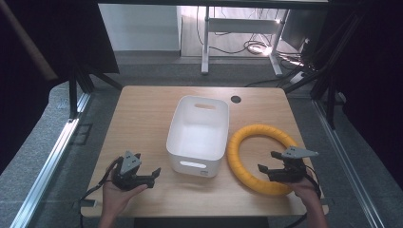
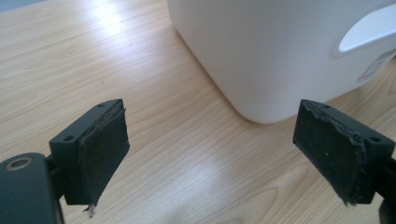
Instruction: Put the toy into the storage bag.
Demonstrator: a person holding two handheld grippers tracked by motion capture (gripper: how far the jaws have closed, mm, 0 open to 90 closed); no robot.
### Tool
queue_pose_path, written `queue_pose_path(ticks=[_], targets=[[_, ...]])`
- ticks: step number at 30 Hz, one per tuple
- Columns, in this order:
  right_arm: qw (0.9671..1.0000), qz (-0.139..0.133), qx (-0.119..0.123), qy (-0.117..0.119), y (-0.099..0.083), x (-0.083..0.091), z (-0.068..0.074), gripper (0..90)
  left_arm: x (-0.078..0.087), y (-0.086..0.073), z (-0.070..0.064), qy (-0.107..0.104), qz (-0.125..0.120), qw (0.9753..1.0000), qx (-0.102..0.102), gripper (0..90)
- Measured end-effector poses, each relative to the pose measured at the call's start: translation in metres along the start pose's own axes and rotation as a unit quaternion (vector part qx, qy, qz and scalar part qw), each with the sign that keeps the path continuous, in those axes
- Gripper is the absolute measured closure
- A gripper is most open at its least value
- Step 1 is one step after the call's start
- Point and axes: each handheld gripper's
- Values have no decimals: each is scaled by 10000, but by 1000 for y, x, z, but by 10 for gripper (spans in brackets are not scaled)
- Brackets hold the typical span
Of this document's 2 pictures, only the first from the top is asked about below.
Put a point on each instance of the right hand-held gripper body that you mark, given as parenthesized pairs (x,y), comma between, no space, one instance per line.
(293,164)

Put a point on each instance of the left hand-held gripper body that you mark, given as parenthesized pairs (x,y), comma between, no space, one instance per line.
(128,164)

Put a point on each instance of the white plastic bin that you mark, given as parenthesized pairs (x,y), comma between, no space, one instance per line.
(196,142)

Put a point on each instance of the person's right hand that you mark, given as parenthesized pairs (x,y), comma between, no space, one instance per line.
(305,191)

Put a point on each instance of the person's left hand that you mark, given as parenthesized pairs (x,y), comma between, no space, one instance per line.
(117,198)

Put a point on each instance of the white power strip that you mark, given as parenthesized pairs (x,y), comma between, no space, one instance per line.
(297,77)

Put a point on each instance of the black metal stand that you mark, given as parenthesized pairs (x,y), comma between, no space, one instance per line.
(326,69)
(79,85)

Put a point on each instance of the dark curtain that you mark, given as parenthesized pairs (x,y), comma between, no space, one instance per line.
(47,38)
(374,79)

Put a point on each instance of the dark monitor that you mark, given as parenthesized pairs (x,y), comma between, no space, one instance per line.
(301,30)

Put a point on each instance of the brown wooden pole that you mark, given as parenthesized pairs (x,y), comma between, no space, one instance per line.
(27,41)

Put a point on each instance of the aluminium rail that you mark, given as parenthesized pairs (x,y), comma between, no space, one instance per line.
(47,158)
(345,164)

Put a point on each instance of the white metal desk frame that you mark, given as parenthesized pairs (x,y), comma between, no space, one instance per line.
(240,25)

